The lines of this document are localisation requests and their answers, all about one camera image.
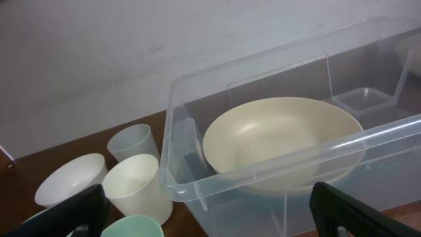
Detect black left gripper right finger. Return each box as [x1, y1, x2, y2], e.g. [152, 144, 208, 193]
[309, 182, 420, 237]

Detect translucent grey cup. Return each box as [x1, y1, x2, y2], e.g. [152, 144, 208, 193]
[107, 124, 161, 162]

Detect small white bowl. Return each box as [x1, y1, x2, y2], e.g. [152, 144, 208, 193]
[34, 153, 109, 208]

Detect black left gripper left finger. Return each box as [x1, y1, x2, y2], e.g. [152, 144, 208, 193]
[2, 184, 110, 237]

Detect large beige bowl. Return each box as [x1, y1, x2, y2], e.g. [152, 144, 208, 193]
[203, 97, 364, 196]

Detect clear plastic storage bin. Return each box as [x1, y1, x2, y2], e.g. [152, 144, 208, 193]
[160, 18, 420, 236]

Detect mint green cup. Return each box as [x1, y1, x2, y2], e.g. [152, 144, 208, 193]
[101, 215, 164, 237]

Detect cream white cup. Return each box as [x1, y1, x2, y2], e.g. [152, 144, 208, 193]
[102, 154, 173, 225]

